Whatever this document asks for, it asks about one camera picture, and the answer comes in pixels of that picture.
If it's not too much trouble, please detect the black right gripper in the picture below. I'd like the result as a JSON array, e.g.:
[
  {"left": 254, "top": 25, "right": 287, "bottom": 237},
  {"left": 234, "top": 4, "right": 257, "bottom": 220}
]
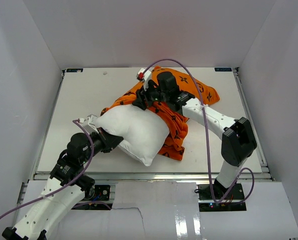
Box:
[{"left": 132, "top": 78, "right": 170, "bottom": 111}]

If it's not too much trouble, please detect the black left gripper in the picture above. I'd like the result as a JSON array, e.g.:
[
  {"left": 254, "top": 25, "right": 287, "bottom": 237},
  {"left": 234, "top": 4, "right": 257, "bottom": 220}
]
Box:
[{"left": 80, "top": 126, "right": 124, "bottom": 164}]

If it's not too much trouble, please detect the orange patterned pillowcase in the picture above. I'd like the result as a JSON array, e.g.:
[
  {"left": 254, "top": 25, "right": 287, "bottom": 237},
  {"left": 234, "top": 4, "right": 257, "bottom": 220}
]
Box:
[{"left": 100, "top": 66, "right": 220, "bottom": 161}]

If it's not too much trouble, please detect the white pillow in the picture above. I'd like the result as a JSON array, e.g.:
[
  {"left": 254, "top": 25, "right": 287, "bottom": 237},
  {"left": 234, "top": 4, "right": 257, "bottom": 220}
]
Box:
[{"left": 95, "top": 104, "right": 170, "bottom": 167}]

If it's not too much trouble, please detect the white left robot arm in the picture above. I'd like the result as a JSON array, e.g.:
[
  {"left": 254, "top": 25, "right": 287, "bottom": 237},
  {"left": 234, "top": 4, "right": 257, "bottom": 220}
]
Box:
[{"left": 2, "top": 127, "right": 123, "bottom": 240}]

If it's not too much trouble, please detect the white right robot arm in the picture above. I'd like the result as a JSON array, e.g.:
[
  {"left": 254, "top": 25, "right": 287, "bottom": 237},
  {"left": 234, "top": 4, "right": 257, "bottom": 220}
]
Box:
[{"left": 132, "top": 69, "right": 257, "bottom": 203}]

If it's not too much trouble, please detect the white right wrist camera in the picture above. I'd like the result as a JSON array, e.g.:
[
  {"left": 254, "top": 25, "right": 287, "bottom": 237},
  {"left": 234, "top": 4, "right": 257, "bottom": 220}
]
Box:
[{"left": 136, "top": 68, "right": 152, "bottom": 91}]

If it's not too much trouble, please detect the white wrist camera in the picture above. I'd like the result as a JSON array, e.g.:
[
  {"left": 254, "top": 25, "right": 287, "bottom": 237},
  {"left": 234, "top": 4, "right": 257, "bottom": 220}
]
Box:
[
  {"left": 78, "top": 114, "right": 99, "bottom": 134},
  {"left": 136, "top": 68, "right": 152, "bottom": 91}
]

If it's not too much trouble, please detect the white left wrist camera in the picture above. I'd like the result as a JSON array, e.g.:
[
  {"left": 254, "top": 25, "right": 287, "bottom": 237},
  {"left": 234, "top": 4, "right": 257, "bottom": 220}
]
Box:
[{"left": 78, "top": 114, "right": 99, "bottom": 134}]

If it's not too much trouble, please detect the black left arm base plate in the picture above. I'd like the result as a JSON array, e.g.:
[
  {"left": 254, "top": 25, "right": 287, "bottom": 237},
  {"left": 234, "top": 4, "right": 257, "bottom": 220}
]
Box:
[{"left": 84, "top": 185, "right": 111, "bottom": 201}]

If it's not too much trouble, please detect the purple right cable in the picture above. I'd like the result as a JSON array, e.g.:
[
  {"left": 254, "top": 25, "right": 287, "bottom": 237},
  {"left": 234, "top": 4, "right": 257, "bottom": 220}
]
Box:
[{"left": 143, "top": 58, "right": 255, "bottom": 206}]

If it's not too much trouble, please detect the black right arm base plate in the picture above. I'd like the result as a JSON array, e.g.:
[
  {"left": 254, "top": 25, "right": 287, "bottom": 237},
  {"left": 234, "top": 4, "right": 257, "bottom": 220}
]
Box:
[{"left": 194, "top": 183, "right": 245, "bottom": 203}]

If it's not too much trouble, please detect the aluminium table frame rail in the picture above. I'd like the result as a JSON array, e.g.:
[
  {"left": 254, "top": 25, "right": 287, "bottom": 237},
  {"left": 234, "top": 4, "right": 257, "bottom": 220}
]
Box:
[{"left": 10, "top": 66, "right": 275, "bottom": 240}]

